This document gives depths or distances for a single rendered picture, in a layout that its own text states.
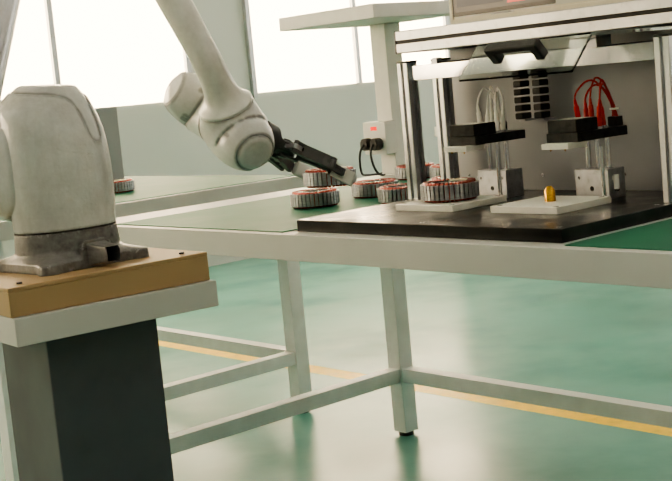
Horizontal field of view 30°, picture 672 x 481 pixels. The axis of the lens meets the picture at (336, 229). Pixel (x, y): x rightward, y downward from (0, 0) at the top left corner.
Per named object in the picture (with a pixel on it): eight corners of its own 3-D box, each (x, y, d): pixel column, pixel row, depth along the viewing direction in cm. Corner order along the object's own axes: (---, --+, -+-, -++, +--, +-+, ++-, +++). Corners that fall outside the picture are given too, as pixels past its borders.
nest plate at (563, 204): (557, 214, 210) (556, 207, 210) (490, 213, 222) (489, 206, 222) (611, 202, 220) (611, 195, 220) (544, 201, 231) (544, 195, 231)
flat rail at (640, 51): (664, 58, 210) (663, 40, 210) (406, 81, 257) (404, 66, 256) (669, 58, 211) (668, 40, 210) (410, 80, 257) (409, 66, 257)
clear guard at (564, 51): (571, 72, 194) (568, 33, 193) (458, 81, 212) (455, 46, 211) (691, 60, 215) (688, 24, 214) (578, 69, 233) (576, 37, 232)
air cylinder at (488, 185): (507, 198, 244) (505, 169, 243) (478, 197, 250) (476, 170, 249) (524, 194, 247) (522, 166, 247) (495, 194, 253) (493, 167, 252)
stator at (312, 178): (325, 188, 255) (324, 170, 255) (293, 188, 264) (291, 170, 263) (368, 183, 262) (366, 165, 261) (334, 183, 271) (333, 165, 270)
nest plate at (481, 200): (452, 212, 229) (452, 205, 228) (395, 210, 240) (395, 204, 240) (507, 201, 238) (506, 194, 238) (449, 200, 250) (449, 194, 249)
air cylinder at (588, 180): (609, 199, 226) (607, 168, 225) (576, 198, 231) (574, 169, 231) (626, 195, 229) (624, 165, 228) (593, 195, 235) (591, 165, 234)
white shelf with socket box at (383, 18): (389, 189, 311) (372, 3, 305) (294, 189, 339) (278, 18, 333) (484, 172, 333) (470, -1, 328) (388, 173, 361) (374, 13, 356)
